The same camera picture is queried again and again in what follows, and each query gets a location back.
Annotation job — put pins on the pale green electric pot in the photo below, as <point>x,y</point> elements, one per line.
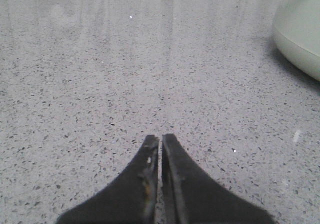
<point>296,29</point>

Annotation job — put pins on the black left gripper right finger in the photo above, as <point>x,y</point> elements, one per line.
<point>192,196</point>

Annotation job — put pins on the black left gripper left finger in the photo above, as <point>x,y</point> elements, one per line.
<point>130,198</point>

